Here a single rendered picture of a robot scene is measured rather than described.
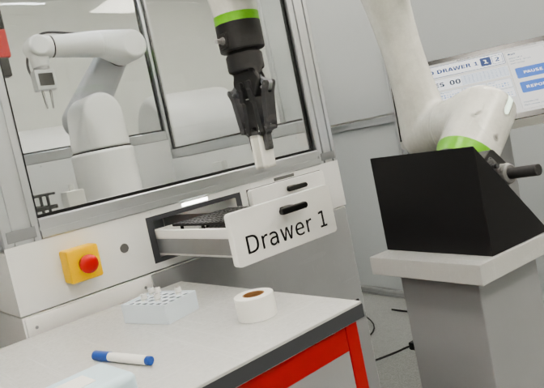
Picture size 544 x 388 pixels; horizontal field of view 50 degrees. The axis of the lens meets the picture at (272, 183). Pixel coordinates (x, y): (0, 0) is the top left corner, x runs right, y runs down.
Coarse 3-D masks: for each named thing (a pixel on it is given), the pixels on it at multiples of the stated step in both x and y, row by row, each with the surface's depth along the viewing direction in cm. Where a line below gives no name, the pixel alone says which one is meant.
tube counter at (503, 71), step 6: (504, 66) 186; (474, 72) 188; (480, 72) 188; (486, 72) 187; (492, 72) 186; (498, 72) 185; (504, 72) 185; (450, 78) 190; (456, 78) 189; (462, 78) 188; (468, 78) 188; (474, 78) 187; (480, 78) 186; (486, 78) 186; (492, 78) 185; (450, 84) 188; (456, 84) 188; (462, 84) 187
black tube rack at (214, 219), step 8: (224, 208) 152; (232, 208) 149; (240, 208) 145; (200, 216) 145; (208, 216) 142; (216, 216) 139; (176, 224) 140; (184, 224) 138; (192, 224) 135; (200, 224) 133; (208, 224) 130; (216, 224) 128
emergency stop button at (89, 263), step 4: (84, 256) 122; (88, 256) 122; (92, 256) 123; (80, 260) 122; (84, 260) 122; (88, 260) 122; (92, 260) 123; (96, 260) 123; (80, 264) 122; (84, 264) 122; (88, 264) 122; (92, 264) 123; (96, 264) 123; (80, 268) 122; (84, 268) 122; (88, 268) 122; (92, 268) 123; (96, 268) 124; (84, 272) 123; (88, 272) 122
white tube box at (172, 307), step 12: (132, 300) 116; (168, 300) 111; (180, 300) 110; (192, 300) 112; (132, 312) 112; (144, 312) 110; (156, 312) 108; (168, 312) 107; (180, 312) 109; (192, 312) 112; (168, 324) 107
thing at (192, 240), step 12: (168, 228) 145; (180, 228) 147; (192, 228) 130; (204, 228) 126; (216, 228) 122; (168, 240) 137; (180, 240) 133; (192, 240) 129; (204, 240) 125; (216, 240) 122; (168, 252) 138; (180, 252) 134; (192, 252) 130; (204, 252) 126; (216, 252) 123; (228, 252) 119
